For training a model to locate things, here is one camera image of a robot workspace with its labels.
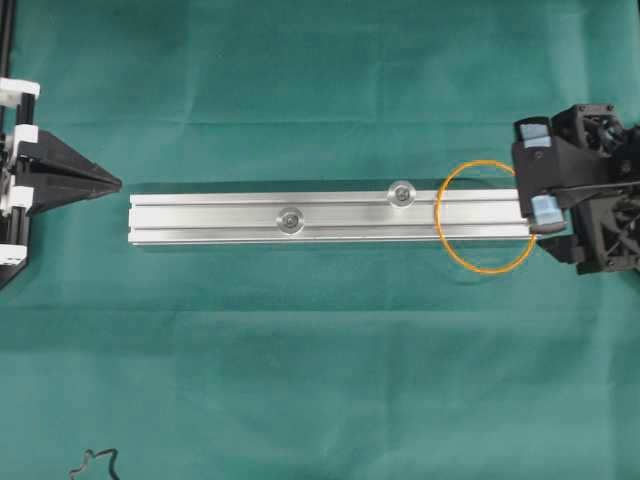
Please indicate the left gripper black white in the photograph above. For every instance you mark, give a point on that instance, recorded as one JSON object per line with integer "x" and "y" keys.
{"x": 62, "y": 175}

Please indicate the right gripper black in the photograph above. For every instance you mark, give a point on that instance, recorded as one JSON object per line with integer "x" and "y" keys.
{"x": 605, "y": 225}

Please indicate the orange rubber band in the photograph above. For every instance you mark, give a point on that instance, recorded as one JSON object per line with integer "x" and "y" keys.
{"x": 452, "y": 253}

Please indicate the right silver pulley shaft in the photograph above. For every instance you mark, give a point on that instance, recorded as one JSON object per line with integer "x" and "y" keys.
{"x": 401, "y": 194}

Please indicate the silver pulley shaft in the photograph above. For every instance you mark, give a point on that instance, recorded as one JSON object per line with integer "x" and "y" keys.
{"x": 401, "y": 194}
{"x": 290, "y": 220}

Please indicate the left silver pulley shaft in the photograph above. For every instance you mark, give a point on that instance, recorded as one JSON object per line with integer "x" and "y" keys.
{"x": 290, "y": 220}

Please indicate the green cloth mat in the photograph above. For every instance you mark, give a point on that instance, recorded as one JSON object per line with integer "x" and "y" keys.
{"x": 335, "y": 361}

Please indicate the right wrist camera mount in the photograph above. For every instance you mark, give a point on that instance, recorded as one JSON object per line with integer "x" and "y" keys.
{"x": 555, "y": 168}

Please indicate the aluminium extrusion rail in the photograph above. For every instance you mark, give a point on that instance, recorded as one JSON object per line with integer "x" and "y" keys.
{"x": 343, "y": 216}

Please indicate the black frame bar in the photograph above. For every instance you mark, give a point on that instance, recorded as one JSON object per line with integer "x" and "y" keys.
{"x": 8, "y": 10}

